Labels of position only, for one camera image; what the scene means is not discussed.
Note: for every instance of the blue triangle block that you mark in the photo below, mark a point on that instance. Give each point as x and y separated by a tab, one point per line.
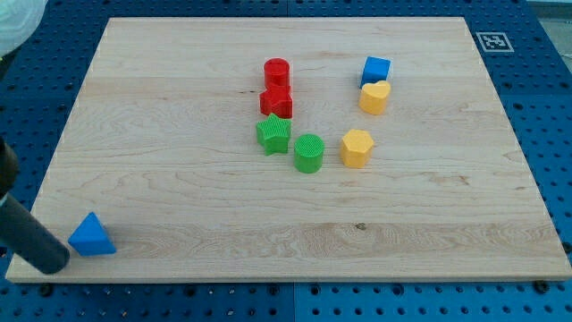
90	238

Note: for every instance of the blue cube block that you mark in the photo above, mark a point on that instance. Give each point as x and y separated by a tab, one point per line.
375	69

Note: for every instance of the green cylinder block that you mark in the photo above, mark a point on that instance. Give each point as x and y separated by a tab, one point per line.
308	153

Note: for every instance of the green star block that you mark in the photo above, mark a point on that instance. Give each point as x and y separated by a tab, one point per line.
273	134

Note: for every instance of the white fiducial marker tag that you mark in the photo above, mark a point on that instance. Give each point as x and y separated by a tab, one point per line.
494	42

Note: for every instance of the yellow hexagon block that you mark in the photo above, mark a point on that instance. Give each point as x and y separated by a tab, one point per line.
356	148

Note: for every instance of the yellow heart block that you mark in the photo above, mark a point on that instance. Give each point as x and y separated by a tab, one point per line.
374	97

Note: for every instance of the red cylinder block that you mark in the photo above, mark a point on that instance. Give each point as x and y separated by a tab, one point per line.
276	72

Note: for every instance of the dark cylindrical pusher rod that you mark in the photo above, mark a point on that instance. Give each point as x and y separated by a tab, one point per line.
20	230

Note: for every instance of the wooden board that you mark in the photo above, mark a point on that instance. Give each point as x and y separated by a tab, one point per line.
161	144

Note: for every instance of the red star block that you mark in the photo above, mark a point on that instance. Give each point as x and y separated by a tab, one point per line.
276	100

